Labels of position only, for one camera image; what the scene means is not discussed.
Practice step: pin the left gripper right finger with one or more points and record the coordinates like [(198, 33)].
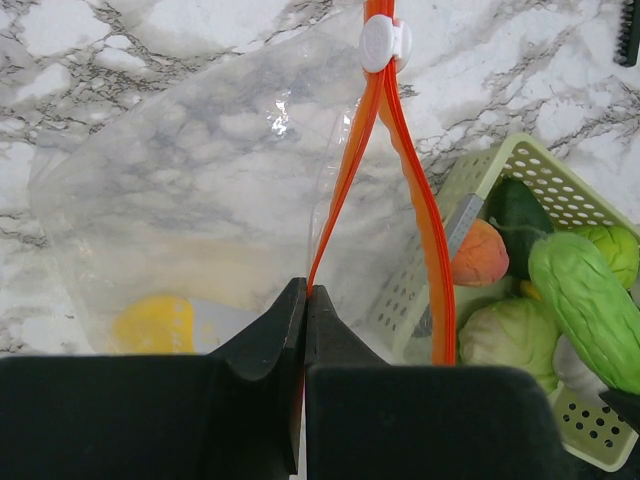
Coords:
[(367, 419)]

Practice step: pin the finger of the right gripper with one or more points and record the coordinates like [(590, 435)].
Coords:
[(624, 404)]

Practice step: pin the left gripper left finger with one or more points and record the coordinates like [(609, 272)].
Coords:
[(234, 413)]

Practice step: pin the green toy cucumber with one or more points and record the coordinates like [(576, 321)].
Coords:
[(590, 305)]

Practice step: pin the yellow toy pear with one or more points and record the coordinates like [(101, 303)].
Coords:
[(162, 324)]

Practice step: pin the pale green toy lettuce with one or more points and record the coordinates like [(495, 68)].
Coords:
[(518, 333)]

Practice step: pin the orange toy peach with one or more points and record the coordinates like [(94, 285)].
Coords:
[(482, 258)]

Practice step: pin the clear zip top bag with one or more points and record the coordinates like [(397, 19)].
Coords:
[(294, 161)]

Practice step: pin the white toy mushroom cluster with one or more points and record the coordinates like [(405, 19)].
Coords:
[(573, 372)]

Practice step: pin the pale green plastic basket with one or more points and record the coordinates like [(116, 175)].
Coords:
[(400, 331)]

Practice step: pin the bright green toy cabbage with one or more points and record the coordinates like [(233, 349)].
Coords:
[(619, 248)]

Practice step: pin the dark green toy avocado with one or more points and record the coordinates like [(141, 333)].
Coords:
[(521, 222)]

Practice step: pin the small black comb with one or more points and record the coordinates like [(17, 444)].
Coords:
[(627, 48)]

